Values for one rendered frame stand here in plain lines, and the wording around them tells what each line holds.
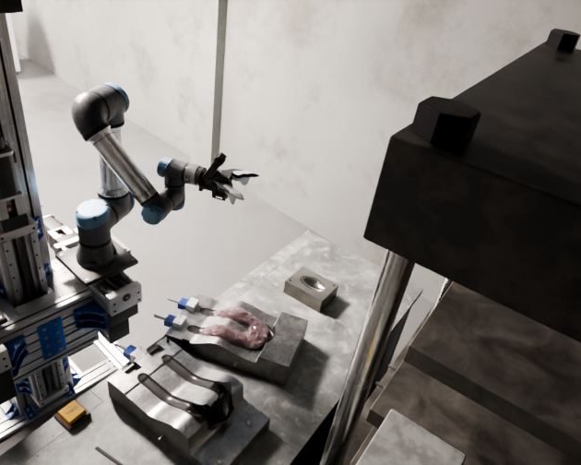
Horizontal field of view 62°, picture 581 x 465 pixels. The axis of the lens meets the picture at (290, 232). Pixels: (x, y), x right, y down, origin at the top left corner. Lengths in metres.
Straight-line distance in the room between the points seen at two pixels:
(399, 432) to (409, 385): 0.34
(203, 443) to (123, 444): 0.26
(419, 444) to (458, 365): 0.18
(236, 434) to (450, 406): 0.70
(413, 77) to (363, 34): 0.46
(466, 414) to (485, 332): 0.25
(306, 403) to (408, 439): 0.87
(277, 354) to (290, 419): 0.23
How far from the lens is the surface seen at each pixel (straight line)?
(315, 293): 2.17
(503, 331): 1.23
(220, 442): 1.67
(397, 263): 0.91
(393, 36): 3.35
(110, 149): 1.70
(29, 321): 1.96
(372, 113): 3.49
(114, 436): 1.77
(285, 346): 1.87
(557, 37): 1.90
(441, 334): 1.15
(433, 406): 1.34
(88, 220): 1.88
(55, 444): 1.80
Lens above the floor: 2.28
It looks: 34 degrees down
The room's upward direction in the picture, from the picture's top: 9 degrees clockwise
